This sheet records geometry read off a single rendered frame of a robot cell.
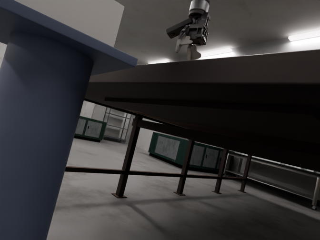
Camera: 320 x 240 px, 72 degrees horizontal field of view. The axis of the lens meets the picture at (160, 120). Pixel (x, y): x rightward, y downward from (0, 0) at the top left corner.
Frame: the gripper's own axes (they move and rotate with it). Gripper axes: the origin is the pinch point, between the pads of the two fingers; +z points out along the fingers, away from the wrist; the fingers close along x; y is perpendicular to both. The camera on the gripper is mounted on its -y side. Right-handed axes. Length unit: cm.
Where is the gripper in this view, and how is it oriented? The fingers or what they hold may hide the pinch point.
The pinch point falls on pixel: (181, 60)
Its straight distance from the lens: 93.8
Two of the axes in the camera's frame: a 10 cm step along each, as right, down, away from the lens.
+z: -2.4, 9.7, -0.6
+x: 4.5, 1.6, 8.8
